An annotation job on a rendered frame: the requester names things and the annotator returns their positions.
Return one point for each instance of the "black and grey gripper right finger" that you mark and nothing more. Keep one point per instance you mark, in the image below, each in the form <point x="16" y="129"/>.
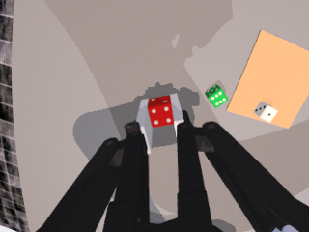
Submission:
<point x="267" y="205"/>

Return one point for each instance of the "red die with white pips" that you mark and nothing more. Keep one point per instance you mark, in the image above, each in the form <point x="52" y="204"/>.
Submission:
<point x="160" y="111"/>

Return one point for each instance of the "orange flat mat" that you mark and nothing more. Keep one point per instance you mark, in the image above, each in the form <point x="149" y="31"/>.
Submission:
<point x="276" y="72"/>

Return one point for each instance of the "green die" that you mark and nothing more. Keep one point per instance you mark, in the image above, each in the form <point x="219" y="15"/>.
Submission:
<point x="216" y="96"/>

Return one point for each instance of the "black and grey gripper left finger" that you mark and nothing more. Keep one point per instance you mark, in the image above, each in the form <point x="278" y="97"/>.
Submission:
<point x="83" y="205"/>

